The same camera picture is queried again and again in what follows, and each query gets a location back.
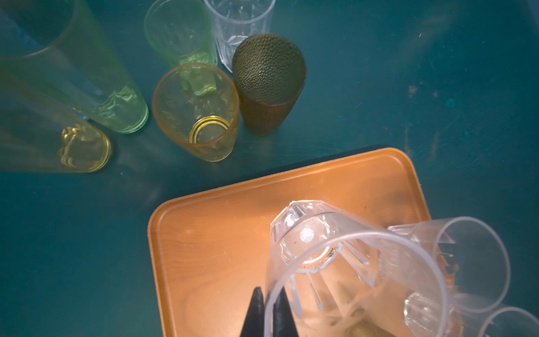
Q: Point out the tall green glass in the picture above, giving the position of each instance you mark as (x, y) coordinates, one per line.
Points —
(58, 48)

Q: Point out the clear faceted glass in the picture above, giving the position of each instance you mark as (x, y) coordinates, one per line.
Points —
(471, 256)
(501, 321)
(340, 271)
(235, 20)

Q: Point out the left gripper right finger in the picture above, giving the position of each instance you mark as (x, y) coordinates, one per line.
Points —
(283, 322)

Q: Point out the dark olive textured cup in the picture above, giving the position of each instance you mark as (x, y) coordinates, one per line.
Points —
(270, 73)

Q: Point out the orange plastic tray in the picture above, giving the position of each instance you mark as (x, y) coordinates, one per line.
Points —
(210, 250)

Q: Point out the clear faceted glass back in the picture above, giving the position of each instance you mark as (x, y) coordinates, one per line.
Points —
(235, 20)

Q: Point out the short green glass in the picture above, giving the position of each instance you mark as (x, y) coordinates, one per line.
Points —
(180, 32)

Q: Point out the tall amber glass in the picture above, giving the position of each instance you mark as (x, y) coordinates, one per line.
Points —
(41, 135)

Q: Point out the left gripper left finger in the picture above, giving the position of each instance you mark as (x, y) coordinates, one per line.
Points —
(254, 321)

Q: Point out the short yellow glass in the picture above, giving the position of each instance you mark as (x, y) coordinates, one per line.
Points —
(196, 105)

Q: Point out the small olive textured cup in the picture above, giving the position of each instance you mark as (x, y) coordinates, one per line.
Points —
(366, 328)

